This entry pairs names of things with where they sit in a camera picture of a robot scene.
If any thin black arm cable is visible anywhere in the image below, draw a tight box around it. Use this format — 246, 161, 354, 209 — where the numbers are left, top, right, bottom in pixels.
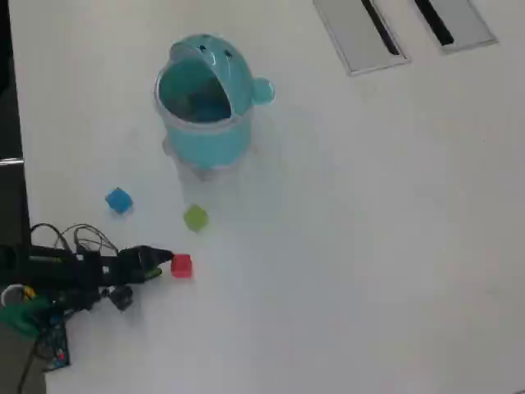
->
61, 223, 120, 255

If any dark furniture beside table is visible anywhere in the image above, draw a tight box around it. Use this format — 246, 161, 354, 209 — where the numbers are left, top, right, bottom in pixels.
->
0, 0, 33, 247

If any black base cable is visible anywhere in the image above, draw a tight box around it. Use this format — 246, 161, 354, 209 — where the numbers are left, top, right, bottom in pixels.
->
30, 222, 69, 251

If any silver table grommet plate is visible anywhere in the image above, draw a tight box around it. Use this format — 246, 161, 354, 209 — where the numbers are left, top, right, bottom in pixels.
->
312, 0, 411, 77
409, 0, 500, 55

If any blue circuit board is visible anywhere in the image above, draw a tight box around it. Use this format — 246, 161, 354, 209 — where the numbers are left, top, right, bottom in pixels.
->
40, 315, 71, 373

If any black power cable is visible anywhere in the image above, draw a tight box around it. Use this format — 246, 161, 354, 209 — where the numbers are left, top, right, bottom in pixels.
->
6, 336, 44, 394

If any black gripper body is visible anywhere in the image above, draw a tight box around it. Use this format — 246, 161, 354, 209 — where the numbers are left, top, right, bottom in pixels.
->
98, 245, 147, 287

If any white cable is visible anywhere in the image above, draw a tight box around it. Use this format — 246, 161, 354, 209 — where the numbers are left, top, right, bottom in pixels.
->
0, 285, 26, 307

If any blue lego block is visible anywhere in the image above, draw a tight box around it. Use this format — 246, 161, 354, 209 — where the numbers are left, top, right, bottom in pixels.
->
104, 186, 135, 215

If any red lego block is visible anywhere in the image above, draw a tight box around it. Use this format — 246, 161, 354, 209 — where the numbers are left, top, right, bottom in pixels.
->
170, 253, 194, 280

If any green lego block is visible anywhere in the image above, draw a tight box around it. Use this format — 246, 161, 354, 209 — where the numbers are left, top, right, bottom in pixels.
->
183, 204, 210, 232

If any teal frog-shaped bin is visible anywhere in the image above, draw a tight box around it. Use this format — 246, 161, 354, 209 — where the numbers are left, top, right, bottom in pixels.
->
153, 33, 276, 181

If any green table clamp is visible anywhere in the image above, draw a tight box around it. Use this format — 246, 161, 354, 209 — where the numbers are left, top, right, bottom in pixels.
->
0, 297, 53, 340

